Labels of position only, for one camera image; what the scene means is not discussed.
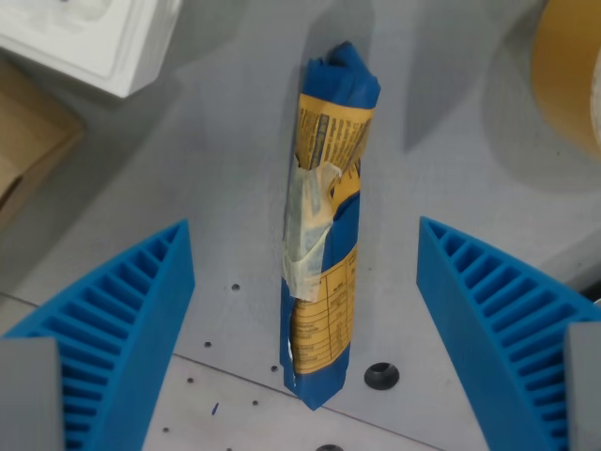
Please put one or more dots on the blue and yellow rolled bag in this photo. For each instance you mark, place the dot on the blue and yellow rolled bag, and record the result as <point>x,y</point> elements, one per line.
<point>328,244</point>

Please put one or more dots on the brown cardboard box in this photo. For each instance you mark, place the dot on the brown cardboard box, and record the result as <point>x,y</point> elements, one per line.
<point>33,136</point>

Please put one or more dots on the black countersunk table screw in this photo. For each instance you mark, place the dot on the black countersunk table screw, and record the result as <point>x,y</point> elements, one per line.
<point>328,448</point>
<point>381,375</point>

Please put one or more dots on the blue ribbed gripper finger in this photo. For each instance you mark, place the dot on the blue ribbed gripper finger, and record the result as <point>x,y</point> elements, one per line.
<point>488,319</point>
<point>127,319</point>

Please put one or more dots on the clear packing tape roll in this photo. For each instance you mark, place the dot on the clear packing tape roll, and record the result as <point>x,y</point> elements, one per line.
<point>563,70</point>

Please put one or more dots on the white electrical wall socket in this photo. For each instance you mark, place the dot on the white electrical wall socket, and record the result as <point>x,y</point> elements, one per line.
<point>94,42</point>

